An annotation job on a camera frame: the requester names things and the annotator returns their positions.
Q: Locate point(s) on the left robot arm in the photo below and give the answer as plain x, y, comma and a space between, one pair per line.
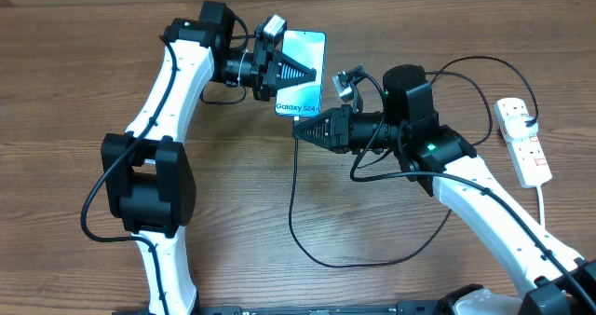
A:
146, 173

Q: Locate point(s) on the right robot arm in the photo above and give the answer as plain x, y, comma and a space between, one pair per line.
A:
549, 276

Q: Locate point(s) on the blue Galaxy smartphone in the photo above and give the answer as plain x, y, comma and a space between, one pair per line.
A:
308, 48

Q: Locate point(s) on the white charger plug adapter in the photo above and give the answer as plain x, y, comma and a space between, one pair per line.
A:
516, 128

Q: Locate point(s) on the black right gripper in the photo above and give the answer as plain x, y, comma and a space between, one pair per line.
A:
340, 121

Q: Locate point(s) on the white power strip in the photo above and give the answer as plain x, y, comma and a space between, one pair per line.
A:
527, 155

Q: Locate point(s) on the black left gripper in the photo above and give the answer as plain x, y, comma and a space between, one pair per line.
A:
269, 66

